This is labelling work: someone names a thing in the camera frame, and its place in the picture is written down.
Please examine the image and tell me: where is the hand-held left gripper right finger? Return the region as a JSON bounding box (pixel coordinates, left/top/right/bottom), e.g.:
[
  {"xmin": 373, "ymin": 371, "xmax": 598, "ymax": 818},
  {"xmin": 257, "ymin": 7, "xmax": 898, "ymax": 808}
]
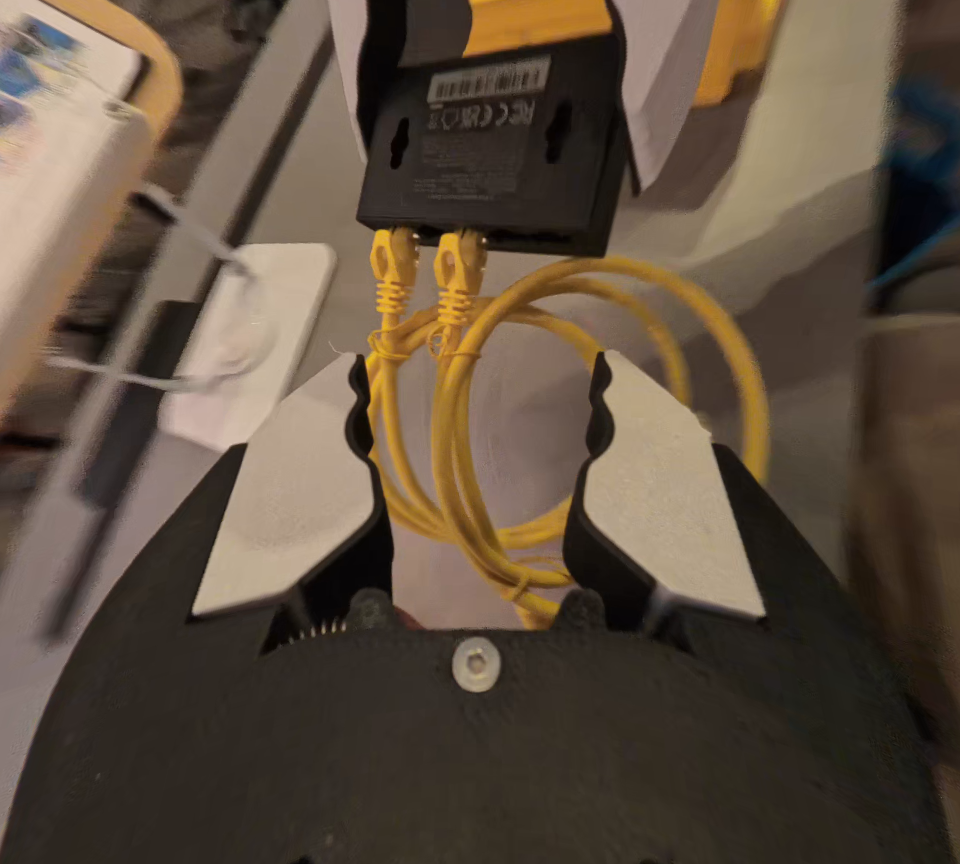
[{"xmin": 562, "ymin": 350, "xmax": 768, "ymax": 629}]

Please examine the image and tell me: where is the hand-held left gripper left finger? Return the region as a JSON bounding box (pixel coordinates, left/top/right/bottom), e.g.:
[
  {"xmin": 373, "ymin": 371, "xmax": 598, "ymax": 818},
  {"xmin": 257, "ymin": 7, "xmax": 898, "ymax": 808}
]
[{"xmin": 189, "ymin": 351, "xmax": 396, "ymax": 618}]

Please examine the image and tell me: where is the yellow plastic bin with divider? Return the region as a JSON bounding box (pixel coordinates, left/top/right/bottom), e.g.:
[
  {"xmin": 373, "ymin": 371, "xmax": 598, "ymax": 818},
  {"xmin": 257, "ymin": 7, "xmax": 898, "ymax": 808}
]
[{"xmin": 457, "ymin": 0, "xmax": 816, "ymax": 109}]

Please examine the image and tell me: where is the black network switch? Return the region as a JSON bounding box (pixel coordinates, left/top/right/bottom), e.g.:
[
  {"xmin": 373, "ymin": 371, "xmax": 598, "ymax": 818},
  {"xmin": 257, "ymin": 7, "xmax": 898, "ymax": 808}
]
[{"xmin": 356, "ymin": 50, "xmax": 627, "ymax": 258}]

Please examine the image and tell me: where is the short yellow ethernet cable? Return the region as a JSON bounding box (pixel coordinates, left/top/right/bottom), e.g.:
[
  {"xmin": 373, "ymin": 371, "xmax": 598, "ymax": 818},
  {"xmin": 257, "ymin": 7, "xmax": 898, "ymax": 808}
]
[{"xmin": 366, "ymin": 226, "xmax": 460, "ymax": 543}]

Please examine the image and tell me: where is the long yellow ethernet cable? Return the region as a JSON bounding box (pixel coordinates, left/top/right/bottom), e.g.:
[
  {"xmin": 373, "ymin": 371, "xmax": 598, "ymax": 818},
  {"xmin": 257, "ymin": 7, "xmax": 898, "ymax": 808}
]
[{"xmin": 431, "ymin": 228, "xmax": 771, "ymax": 631}]

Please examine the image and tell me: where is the clear round disc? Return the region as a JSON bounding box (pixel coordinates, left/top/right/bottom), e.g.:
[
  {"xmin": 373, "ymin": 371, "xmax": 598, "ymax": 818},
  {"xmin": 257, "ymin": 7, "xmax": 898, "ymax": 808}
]
[{"xmin": 191, "ymin": 279, "xmax": 280, "ymax": 394}]

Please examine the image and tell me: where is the instruction sign on stand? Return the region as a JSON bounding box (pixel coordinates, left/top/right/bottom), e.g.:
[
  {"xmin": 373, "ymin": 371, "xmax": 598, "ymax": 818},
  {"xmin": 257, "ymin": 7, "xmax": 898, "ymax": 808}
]
[{"xmin": 0, "ymin": 0, "xmax": 185, "ymax": 415}]

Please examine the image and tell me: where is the printed instruction sheet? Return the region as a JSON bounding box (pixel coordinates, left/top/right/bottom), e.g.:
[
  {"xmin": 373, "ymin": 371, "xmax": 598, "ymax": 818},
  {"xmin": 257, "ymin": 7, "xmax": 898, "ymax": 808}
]
[{"xmin": 0, "ymin": 0, "xmax": 155, "ymax": 400}]

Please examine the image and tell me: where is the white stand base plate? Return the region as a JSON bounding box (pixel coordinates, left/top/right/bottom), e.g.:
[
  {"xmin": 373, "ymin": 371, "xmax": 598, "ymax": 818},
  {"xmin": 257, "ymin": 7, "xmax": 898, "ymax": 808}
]
[{"xmin": 159, "ymin": 243, "xmax": 337, "ymax": 456}]

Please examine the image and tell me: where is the clear acrylic stand post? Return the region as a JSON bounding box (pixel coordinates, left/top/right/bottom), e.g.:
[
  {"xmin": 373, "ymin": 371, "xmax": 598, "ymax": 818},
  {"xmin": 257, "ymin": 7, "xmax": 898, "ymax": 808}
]
[{"xmin": 45, "ymin": 185, "xmax": 256, "ymax": 389}]

